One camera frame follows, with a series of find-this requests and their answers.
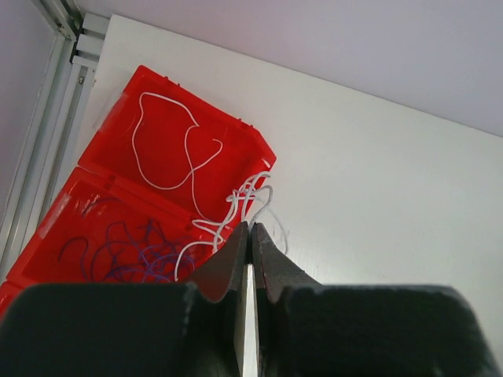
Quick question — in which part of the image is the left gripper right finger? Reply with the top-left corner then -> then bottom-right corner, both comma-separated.
251,224 -> 499,376

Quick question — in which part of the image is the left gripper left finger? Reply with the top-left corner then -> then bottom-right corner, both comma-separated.
1,222 -> 248,376

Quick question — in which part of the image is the white wire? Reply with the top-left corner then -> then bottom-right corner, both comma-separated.
131,92 -> 225,227
174,170 -> 290,283

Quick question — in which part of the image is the red plastic bin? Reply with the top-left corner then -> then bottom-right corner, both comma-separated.
1,66 -> 277,310

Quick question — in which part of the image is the left aluminium frame post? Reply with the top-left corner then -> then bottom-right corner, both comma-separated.
1,1 -> 109,275

